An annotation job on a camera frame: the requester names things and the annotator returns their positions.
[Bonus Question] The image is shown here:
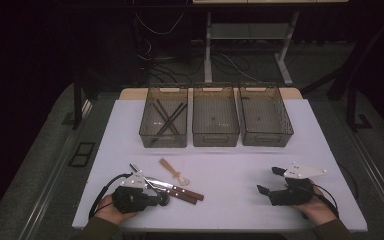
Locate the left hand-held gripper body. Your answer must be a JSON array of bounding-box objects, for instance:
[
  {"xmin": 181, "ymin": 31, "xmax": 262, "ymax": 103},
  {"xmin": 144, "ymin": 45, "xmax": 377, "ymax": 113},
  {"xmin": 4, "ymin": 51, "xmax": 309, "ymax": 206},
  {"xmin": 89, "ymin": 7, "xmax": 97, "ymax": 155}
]
[{"xmin": 111, "ymin": 170, "xmax": 158, "ymax": 215}]

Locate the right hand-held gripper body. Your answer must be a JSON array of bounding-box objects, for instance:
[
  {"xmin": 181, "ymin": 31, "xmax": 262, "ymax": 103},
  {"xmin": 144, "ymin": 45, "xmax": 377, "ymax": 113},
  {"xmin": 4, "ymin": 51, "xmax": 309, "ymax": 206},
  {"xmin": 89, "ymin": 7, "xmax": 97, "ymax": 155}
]
[{"xmin": 268, "ymin": 162, "xmax": 328, "ymax": 207}]

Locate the smoked translucent plastic bin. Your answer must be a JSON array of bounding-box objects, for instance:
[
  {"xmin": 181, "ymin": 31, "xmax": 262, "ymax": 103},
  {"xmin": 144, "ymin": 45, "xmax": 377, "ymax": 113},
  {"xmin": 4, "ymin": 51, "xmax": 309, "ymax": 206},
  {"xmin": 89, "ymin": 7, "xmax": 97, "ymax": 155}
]
[
  {"xmin": 238, "ymin": 82, "xmax": 295, "ymax": 148},
  {"xmin": 138, "ymin": 83, "xmax": 189, "ymax": 149},
  {"xmin": 191, "ymin": 82, "xmax": 241, "ymax": 148}
]

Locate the black chopstick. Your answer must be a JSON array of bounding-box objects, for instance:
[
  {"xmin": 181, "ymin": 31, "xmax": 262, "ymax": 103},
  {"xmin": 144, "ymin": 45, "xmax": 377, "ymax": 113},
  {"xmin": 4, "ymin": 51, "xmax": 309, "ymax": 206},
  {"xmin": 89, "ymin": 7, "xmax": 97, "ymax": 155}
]
[
  {"xmin": 155, "ymin": 102, "xmax": 184, "ymax": 137},
  {"xmin": 150, "ymin": 103, "xmax": 188, "ymax": 144}
]

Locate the person's left hand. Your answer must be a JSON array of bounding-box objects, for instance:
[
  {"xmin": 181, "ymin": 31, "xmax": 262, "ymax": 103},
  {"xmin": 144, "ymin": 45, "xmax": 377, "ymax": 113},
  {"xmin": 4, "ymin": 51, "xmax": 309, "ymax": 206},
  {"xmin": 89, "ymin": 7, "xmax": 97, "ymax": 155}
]
[{"xmin": 94, "ymin": 194, "xmax": 138, "ymax": 226}]

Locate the person's right hand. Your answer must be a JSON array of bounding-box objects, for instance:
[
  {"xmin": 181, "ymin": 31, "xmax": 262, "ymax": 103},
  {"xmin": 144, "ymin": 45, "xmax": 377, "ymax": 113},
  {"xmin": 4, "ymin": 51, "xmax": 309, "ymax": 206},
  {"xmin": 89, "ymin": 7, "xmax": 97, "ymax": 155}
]
[{"xmin": 291, "ymin": 186, "xmax": 339, "ymax": 227}]

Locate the white foam board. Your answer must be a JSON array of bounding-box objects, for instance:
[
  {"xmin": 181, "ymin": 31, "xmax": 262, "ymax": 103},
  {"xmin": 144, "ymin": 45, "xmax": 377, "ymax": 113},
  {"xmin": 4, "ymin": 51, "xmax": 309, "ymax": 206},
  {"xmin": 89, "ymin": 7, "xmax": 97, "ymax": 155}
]
[{"xmin": 71, "ymin": 98, "xmax": 369, "ymax": 233}]

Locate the black metal stand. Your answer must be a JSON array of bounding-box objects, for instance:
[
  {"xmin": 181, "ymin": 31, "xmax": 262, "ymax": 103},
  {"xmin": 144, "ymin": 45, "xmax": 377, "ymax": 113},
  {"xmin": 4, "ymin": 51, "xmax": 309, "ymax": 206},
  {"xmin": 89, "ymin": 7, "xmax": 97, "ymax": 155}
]
[
  {"xmin": 345, "ymin": 66, "xmax": 374, "ymax": 133},
  {"xmin": 72, "ymin": 74, "xmax": 83, "ymax": 131}
]

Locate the grey metal leg desk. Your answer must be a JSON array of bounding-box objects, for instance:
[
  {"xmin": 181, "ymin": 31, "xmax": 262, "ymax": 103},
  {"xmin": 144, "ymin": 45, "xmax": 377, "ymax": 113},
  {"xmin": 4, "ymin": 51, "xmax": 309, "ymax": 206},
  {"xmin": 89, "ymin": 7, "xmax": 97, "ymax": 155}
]
[{"xmin": 192, "ymin": 0, "xmax": 349, "ymax": 87}]

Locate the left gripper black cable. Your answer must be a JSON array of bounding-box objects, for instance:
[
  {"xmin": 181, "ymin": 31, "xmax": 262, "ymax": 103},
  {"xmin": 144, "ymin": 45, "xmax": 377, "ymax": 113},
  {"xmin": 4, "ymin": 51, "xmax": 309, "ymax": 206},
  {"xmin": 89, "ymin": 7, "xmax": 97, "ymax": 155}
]
[{"xmin": 88, "ymin": 172, "xmax": 133, "ymax": 219}]

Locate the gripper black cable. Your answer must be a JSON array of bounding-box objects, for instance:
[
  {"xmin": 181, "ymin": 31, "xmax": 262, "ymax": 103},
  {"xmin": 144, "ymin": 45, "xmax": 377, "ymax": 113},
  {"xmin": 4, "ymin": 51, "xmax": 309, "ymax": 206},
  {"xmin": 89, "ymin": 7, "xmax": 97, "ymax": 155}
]
[
  {"xmin": 313, "ymin": 186, "xmax": 340, "ymax": 219},
  {"xmin": 88, "ymin": 172, "xmax": 133, "ymax": 219}
]

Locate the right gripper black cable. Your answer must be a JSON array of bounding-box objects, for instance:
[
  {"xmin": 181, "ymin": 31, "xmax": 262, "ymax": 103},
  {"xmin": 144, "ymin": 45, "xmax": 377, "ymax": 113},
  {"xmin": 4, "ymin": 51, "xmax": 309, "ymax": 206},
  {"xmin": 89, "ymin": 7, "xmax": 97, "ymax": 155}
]
[{"xmin": 313, "ymin": 186, "xmax": 340, "ymax": 219}]

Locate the aluminium floor rail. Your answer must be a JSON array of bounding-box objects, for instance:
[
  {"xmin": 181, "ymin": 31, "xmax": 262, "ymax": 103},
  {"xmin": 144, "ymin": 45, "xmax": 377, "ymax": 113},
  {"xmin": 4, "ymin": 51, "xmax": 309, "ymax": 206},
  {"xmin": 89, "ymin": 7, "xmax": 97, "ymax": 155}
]
[
  {"xmin": 22, "ymin": 99, "xmax": 93, "ymax": 240},
  {"xmin": 346, "ymin": 129, "xmax": 384, "ymax": 231}
]

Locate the tangle of black cables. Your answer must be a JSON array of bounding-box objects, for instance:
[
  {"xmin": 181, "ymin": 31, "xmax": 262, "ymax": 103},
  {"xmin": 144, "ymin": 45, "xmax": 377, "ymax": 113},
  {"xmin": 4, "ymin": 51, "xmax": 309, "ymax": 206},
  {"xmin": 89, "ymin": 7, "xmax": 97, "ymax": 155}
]
[{"xmin": 135, "ymin": 35, "xmax": 208, "ymax": 85}]

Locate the white hanging cable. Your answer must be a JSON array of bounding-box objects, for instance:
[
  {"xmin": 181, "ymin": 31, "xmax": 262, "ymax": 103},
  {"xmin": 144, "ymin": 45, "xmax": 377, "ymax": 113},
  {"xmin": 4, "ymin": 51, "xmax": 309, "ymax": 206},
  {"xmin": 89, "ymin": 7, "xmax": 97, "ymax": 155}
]
[{"xmin": 134, "ymin": 11, "xmax": 185, "ymax": 36}]

